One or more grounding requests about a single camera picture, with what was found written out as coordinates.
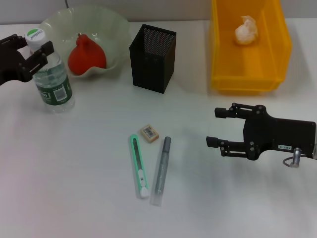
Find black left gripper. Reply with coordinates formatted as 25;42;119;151
0;34;55;86

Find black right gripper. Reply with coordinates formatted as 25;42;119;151
206;103;317;162

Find clear green-label water bottle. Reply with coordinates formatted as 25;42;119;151
25;28;76;114

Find white paper ball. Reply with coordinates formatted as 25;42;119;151
234;15;261;47

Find beige eraser with barcode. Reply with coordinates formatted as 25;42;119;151
140;124;160;144

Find grey pen in clear sleeve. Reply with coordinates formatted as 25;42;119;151
149;136;172;207

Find pale green glass fruit plate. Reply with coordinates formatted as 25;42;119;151
38;6;131;80

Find green utility knife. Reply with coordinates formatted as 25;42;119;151
129;133;150;200

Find black mesh pen holder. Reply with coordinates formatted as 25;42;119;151
129;24;177;94

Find yellow plastic bin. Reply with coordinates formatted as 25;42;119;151
210;0;293;96

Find right gripper connector cable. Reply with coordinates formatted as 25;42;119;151
282;147;303;169

